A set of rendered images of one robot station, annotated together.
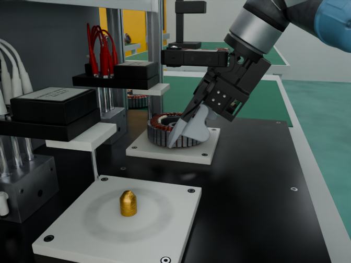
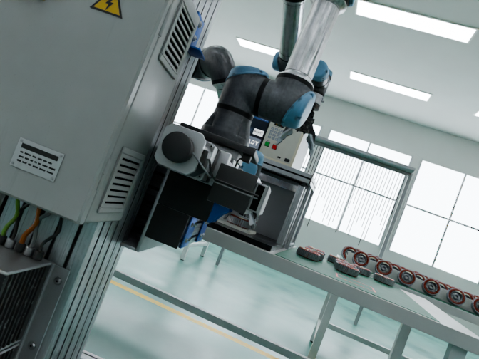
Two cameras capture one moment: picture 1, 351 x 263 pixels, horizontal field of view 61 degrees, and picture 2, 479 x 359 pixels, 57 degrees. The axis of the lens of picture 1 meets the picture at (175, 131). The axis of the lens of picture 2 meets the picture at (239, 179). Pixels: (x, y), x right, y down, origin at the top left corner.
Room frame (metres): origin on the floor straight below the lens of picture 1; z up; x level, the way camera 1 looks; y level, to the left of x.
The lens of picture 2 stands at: (0.46, -1.95, 0.90)
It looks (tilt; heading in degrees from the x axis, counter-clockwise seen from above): 2 degrees up; 90
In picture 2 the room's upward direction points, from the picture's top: 21 degrees clockwise
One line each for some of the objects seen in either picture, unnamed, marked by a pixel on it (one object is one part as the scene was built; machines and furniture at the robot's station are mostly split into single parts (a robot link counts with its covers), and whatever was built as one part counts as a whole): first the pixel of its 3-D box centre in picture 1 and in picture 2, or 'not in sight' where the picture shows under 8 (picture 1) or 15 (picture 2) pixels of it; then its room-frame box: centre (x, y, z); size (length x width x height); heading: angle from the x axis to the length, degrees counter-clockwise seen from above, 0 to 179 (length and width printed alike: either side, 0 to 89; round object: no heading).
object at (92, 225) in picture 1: (129, 215); not in sight; (0.30, 0.06, 0.78); 0.15 x 0.15 x 0.01; 76
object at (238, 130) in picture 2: not in sight; (229, 126); (0.38, -0.64, 1.09); 0.15 x 0.15 x 0.10
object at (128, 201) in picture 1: (128, 202); not in sight; (0.30, 0.06, 0.80); 0.02 x 0.02 x 0.03
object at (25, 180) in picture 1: (22, 184); not in sight; (0.33, 0.20, 0.80); 0.08 x 0.05 x 0.06; 166
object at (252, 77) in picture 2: not in sight; (245, 90); (0.38, -0.64, 1.20); 0.13 x 0.12 x 0.14; 166
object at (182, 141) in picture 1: (176, 128); (239, 221); (0.53, 0.00, 0.80); 0.11 x 0.11 x 0.04
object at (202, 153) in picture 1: (177, 140); (237, 226); (0.53, 0.00, 0.78); 0.15 x 0.15 x 0.01; 76
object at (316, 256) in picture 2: (135, 98); (308, 253); (0.89, 0.12, 0.77); 0.11 x 0.11 x 0.04
